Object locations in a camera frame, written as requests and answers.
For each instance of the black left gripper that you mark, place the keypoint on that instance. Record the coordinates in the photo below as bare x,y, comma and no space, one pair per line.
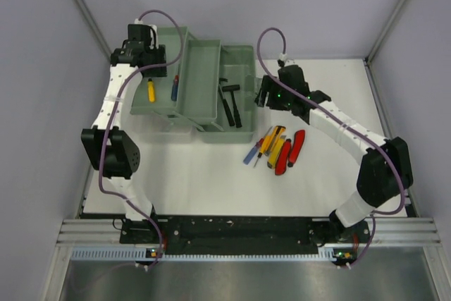
158,52

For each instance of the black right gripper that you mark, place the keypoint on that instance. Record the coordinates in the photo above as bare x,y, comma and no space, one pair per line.
268,86

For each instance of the yellow black utility knife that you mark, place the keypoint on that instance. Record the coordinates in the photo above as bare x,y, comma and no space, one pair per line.
275,135

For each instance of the yellow handled screwdriver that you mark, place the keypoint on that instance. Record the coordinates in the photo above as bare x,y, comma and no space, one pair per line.
264,145
151,91

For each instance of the red utility knife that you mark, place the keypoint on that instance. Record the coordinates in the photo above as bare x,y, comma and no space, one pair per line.
282,161
298,141

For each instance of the black hammer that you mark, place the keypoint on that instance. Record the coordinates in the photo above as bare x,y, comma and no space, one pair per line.
224,102
236,114

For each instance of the blue handled screwdriver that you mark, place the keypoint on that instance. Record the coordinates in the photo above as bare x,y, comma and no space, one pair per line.
253,151
174,90

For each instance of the green translucent tool box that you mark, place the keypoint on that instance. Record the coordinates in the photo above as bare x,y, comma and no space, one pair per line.
198,105

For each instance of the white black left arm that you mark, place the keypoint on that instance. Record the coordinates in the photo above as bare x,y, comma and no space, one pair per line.
110,149

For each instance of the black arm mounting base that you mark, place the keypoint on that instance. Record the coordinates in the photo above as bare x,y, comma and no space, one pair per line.
241,235

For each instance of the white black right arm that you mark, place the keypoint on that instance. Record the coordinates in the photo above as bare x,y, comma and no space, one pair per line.
385,169

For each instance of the aluminium frame post right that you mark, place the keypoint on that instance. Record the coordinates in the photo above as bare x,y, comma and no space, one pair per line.
388,27

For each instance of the aluminium frame post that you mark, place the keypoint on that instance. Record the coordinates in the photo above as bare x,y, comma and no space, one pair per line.
93,27
388,27

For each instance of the aluminium frame post left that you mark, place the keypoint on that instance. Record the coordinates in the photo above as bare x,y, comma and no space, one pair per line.
93,27

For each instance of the aluminium front rail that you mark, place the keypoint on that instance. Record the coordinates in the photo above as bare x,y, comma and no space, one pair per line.
386,232

